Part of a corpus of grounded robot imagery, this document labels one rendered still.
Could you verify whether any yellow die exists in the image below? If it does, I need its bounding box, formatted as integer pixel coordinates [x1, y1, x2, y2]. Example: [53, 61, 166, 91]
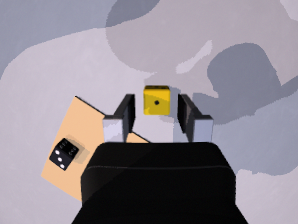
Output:
[143, 85, 170, 115]

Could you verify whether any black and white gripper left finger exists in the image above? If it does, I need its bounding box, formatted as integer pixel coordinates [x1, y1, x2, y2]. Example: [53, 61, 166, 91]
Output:
[102, 94, 136, 143]

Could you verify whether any black die with white pips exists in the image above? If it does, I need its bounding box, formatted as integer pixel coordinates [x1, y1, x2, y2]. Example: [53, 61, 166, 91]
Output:
[49, 138, 79, 171]

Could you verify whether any peach flat mat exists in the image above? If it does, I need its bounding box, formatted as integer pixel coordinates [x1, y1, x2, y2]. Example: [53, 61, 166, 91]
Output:
[41, 96, 105, 202]

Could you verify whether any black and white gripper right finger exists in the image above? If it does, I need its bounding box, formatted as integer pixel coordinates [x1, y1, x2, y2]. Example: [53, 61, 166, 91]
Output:
[177, 94, 214, 142]

